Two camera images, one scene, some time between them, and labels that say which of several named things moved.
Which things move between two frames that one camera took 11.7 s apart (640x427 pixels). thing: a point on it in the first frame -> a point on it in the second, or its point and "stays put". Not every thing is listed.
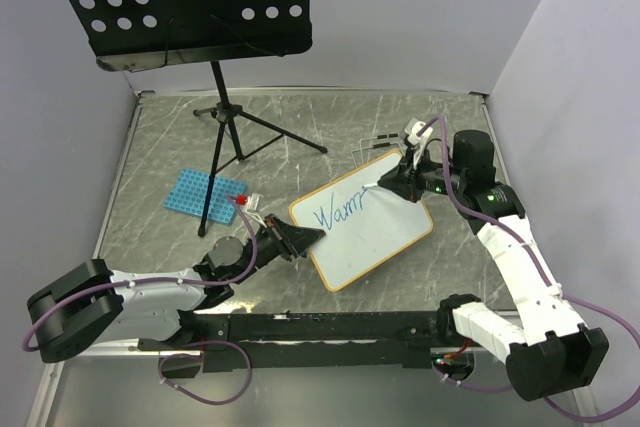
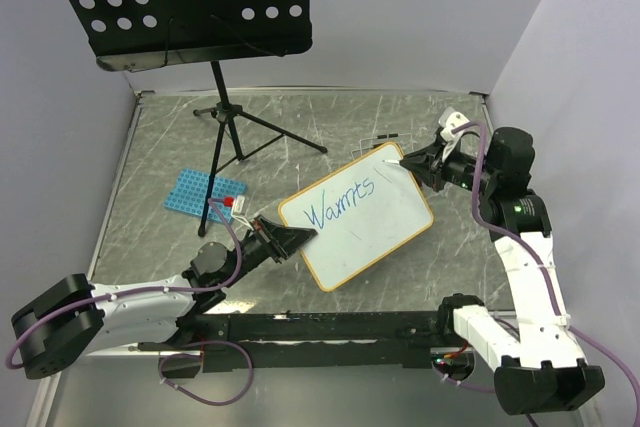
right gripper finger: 398,177 -> 427,156
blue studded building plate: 189,195 stays put
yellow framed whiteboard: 362,226 stays put
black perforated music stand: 148,7 stays put
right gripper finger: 405,185 -> 427,174
